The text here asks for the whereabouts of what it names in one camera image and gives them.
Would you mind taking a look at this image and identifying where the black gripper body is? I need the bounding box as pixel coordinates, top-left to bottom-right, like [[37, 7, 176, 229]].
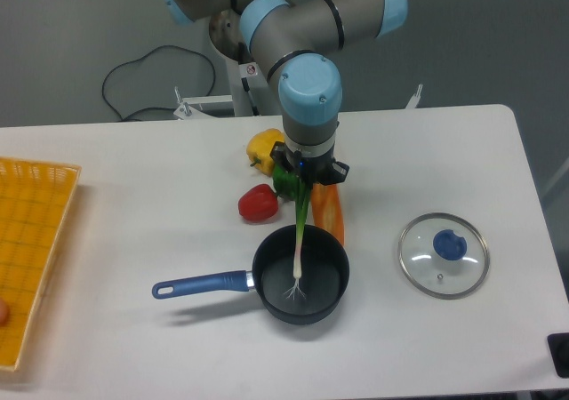
[[269, 141, 349, 186]]

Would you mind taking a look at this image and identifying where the green onion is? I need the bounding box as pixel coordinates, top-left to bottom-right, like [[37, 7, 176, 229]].
[[284, 174, 311, 300]]

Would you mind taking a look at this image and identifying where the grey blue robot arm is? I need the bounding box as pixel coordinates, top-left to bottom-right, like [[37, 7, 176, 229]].
[[164, 0, 408, 185]]

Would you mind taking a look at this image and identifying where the green bell pepper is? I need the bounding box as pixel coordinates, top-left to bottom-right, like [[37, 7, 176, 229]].
[[272, 164, 299, 201]]

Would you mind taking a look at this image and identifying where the orange carrot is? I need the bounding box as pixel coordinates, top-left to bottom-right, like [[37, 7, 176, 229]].
[[310, 184, 345, 245]]

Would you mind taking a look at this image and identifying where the yellow bell pepper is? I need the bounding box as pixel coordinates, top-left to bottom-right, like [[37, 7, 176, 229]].
[[246, 128, 285, 177]]

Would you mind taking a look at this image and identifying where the red bell pepper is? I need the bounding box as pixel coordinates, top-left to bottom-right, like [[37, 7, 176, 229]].
[[237, 184, 279, 222]]

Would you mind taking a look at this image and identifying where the glass lid with blue knob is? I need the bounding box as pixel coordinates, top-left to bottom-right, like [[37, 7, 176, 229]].
[[397, 212, 490, 300]]

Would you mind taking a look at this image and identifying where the yellow woven basket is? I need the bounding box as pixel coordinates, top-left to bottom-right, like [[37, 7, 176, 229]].
[[1, 156, 81, 372]]

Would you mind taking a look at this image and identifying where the black device at table corner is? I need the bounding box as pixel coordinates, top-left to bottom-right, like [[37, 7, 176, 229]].
[[547, 332, 569, 379]]

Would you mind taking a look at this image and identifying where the black pot with blue handle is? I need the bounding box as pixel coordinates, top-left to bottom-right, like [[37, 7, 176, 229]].
[[152, 225, 350, 325]]

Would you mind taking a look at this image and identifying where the black cable on floor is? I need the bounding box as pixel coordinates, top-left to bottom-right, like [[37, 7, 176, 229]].
[[101, 44, 217, 123]]

